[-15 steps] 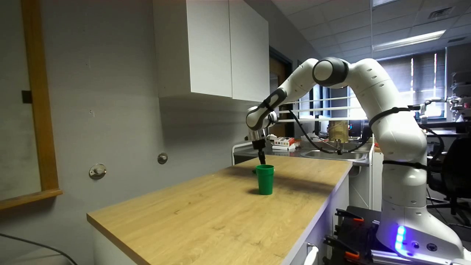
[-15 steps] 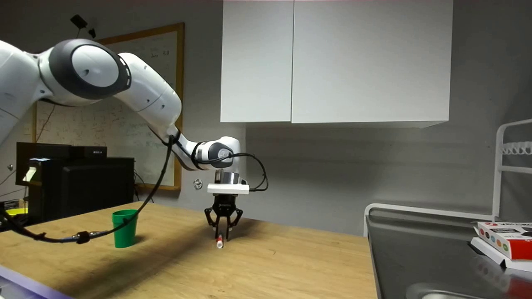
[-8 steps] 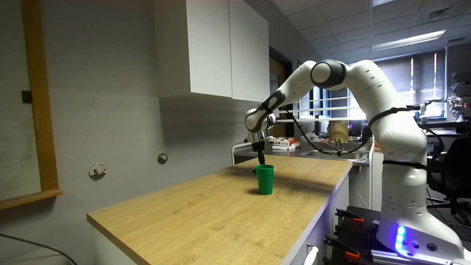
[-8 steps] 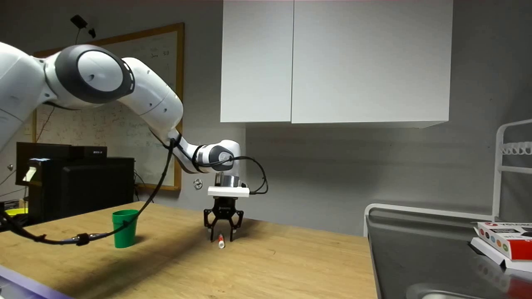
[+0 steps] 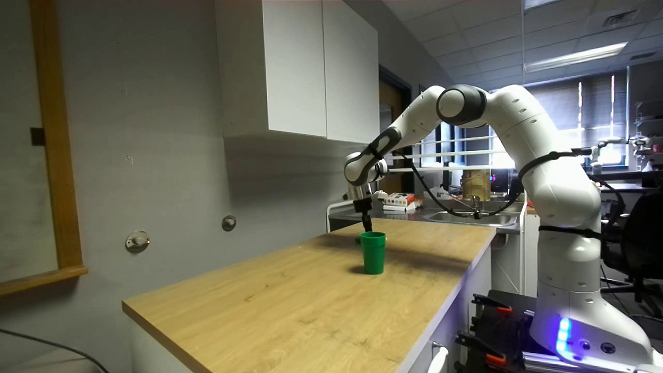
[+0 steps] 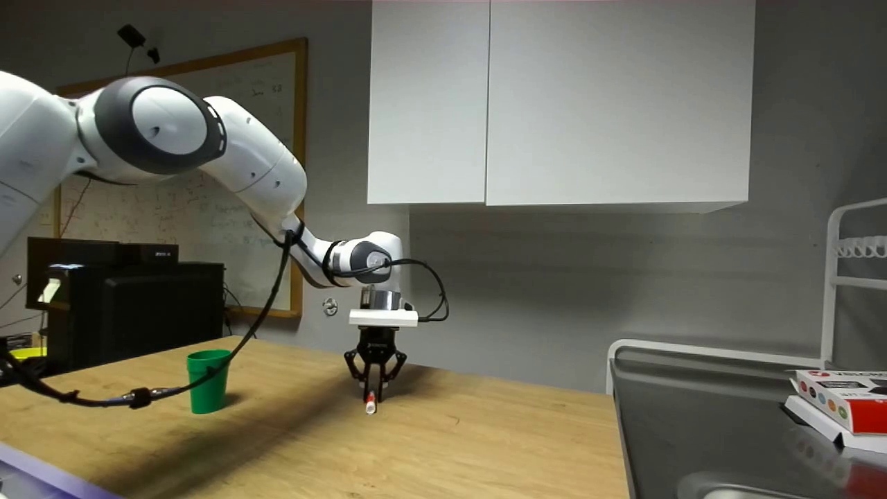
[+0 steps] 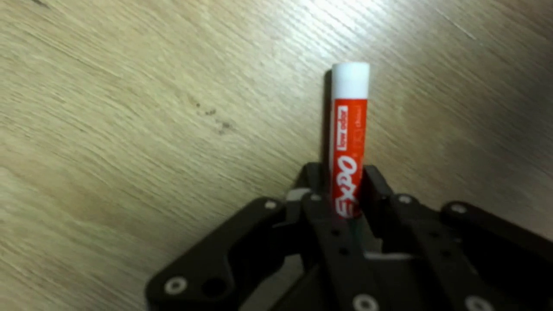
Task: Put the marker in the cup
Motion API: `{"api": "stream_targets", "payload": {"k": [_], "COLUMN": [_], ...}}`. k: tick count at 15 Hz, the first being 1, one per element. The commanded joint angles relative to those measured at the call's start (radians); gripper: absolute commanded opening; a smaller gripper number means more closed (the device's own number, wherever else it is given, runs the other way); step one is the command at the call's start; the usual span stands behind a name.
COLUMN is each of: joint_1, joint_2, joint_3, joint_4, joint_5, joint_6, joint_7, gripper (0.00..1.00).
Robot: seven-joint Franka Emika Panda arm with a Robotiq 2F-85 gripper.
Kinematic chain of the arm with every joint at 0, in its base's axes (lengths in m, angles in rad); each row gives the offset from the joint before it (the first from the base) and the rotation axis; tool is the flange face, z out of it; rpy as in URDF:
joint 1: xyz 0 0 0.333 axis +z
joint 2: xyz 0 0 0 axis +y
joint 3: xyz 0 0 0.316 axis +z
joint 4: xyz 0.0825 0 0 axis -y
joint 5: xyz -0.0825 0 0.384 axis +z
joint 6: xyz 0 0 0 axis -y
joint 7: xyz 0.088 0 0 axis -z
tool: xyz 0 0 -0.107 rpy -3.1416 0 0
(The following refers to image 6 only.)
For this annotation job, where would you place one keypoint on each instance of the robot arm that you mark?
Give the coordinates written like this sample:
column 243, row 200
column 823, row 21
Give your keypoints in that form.
column 159, row 128

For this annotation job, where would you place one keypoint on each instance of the wood framed whiteboard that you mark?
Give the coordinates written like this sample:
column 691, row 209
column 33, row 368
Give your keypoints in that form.
column 208, row 222

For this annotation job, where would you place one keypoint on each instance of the yellow object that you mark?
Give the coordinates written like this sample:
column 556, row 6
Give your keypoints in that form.
column 28, row 353

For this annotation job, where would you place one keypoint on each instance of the red and white box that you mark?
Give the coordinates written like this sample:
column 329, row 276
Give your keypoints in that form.
column 849, row 402

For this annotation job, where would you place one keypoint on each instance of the black computer case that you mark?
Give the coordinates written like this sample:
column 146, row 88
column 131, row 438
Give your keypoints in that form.
column 138, row 315

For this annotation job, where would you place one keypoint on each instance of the red and white marker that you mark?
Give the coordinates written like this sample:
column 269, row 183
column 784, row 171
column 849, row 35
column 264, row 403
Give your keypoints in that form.
column 371, row 407

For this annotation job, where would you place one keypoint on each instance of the purple board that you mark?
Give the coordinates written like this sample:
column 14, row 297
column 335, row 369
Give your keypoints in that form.
column 41, row 475

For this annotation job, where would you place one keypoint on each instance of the black monitor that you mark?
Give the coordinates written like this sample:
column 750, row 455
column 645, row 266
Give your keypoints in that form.
column 76, row 251

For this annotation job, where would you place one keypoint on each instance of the green plastic cup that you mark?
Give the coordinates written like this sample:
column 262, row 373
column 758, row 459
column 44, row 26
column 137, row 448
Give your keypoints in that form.
column 208, row 381

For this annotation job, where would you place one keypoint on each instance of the steel sink unit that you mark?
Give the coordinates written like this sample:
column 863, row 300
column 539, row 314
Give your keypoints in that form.
column 707, row 423

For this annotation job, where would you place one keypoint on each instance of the white dish rack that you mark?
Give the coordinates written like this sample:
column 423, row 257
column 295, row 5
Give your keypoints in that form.
column 856, row 249

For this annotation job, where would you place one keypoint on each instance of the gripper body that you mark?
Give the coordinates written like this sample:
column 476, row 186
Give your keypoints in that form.
column 377, row 339

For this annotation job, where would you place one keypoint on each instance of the flat white box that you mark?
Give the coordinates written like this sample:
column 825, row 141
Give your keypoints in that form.
column 814, row 423

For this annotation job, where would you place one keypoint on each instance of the narrow white cabinet door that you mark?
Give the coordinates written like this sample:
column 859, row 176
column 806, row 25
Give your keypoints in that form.
column 427, row 104

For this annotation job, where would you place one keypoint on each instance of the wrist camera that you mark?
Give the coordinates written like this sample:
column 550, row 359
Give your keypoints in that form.
column 382, row 318

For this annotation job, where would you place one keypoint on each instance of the wide white cabinet door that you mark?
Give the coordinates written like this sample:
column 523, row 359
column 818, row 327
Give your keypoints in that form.
column 617, row 104

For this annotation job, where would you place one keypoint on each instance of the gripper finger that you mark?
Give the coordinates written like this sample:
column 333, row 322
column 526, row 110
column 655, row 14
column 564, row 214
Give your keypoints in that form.
column 355, row 366
column 398, row 365

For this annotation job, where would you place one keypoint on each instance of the white wall cabinet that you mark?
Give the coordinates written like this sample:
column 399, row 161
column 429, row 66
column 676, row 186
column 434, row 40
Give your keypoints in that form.
column 554, row 104

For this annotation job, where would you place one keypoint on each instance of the small metal wall fitting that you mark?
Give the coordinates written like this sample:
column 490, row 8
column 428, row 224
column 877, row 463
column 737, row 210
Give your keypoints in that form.
column 330, row 305

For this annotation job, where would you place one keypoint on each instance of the black device on wall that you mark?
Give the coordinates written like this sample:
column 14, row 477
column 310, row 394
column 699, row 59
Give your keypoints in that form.
column 132, row 36

